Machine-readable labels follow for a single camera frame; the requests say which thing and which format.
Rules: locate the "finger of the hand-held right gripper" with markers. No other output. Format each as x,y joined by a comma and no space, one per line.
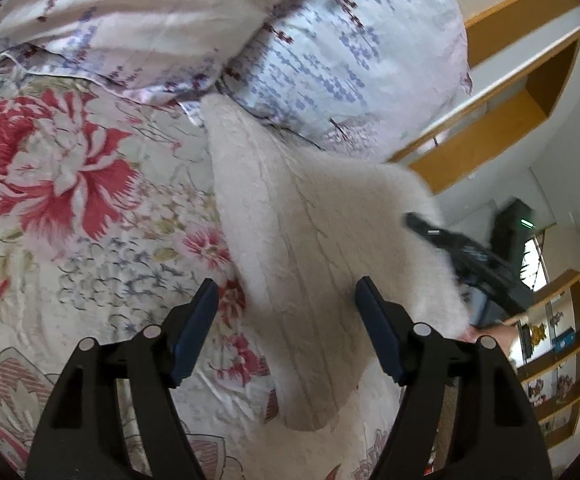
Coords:
427,230

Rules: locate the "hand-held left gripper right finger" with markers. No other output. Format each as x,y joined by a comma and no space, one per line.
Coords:
380,332

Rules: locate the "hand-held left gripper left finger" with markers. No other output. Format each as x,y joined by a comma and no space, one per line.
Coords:
195,332

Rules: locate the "person's right hand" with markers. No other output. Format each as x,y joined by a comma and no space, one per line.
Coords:
507,337

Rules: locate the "yellow toy figure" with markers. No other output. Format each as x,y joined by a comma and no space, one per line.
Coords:
539,335

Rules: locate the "wooden headboard shelf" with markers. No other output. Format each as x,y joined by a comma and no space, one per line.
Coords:
510,125

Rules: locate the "lavender print pillow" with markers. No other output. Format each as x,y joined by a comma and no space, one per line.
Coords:
360,50

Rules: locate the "pink floral pillow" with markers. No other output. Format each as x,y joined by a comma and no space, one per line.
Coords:
120,15

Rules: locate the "floral bedspread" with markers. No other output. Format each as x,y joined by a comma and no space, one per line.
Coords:
70,185

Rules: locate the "wooden display shelf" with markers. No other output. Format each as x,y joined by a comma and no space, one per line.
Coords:
565,385

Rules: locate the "blue box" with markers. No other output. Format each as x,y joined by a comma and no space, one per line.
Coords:
565,341

